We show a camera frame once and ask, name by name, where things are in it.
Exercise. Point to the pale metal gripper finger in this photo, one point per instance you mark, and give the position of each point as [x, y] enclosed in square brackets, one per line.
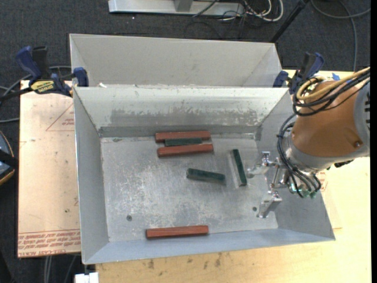
[259, 168]
[266, 206]

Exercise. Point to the black cylinder on white bracket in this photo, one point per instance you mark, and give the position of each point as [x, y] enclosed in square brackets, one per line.
[343, 163]

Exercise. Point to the red-brown flat block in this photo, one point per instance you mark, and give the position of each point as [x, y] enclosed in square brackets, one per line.
[182, 135]
[176, 232]
[185, 150]

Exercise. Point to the grey metal bin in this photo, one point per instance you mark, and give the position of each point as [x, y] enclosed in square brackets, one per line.
[165, 193]

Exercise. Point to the dark green flat block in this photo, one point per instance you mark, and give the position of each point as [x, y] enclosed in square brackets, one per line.
[205, 175]
[183, 142]
[239, 167]

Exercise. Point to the brown cardboard board, red print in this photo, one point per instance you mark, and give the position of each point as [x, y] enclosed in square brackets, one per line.
[47, 172]

